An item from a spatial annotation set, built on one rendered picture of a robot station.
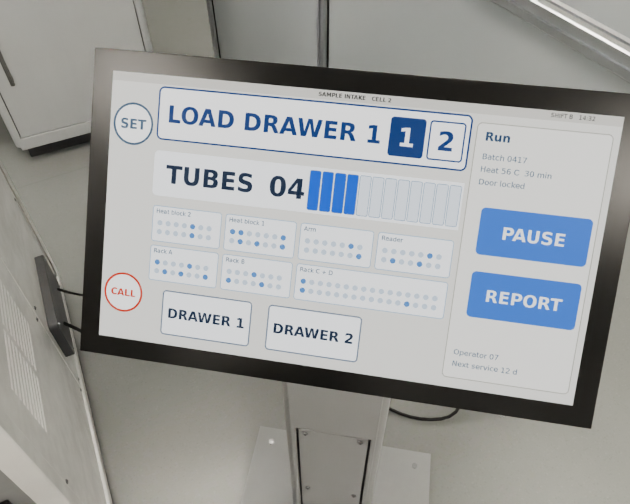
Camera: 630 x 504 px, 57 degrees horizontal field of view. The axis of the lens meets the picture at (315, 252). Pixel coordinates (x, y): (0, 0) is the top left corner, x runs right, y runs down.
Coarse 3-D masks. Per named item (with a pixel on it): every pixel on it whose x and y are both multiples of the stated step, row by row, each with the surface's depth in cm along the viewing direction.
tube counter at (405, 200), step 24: (288, 168) 55; (312, 168) 55; (288, 192) 56; (312, 192) 55; (336, 192) 55; (360, 192) 55; (384, 192) 54; (408, 192) 54; (432, 192) 54; (456, 192) 54; (360, 216) 55; (384, 216) 55; (408, 216) 54; (432, 216) 54; (456, 216) 54
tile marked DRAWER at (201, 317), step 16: (176, 304) 59; (192, 304) 58; (208, 304) 58; (224, 304) 58; (240, 304) 58; (160, 320) 59; (176, 320) 59; (192, 320) 59; (208, 320) 58; (224, 320) 58; (240, 320) 58; (176, 336) 59; (192, 336) 59; (208, 336) 59; (224, 336) 58; (240, 336) 58
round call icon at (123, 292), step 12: (108, 276) 59; (120, 276) 59; (132, 276) 59; (144, 276) 59; (108, 288) 60; (120, 288) 59; (132, 288) 59; (108, 300) 60; (120, 300) 60; (132, 300) 59; (120, 312) 60; (132, 312) 60
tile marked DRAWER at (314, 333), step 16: (272, 304) 57; (272, 320) 58; (288, 320) 57; (304, 320) 57; (320, 320) 57; (336, 320) 57; (352, 320) 56; (272, 336) 58; (288, 336) 58; (304, 336) 57; (320, 336) 57; (336, 336) 57; (352, 336) 57; (288, 352) 58; (304, 352) 58; (320, 352) 57; (336, 352) 57; (352, 352) 57
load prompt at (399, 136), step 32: (160, 96) 56; (192, 96) 56; (224, 96) 55; (256, 96) 55; (160, 128) 57; (192, 128) 56; (224, 128) 56; (256, 128) 55; (288, 128) 55; (320, 128) 55; (352, 128) 54; (384, 128) 54; (416, 128) 53; (448, 128) 53; (384, 160) 54; (416, 160) 54; (448, 160) 53
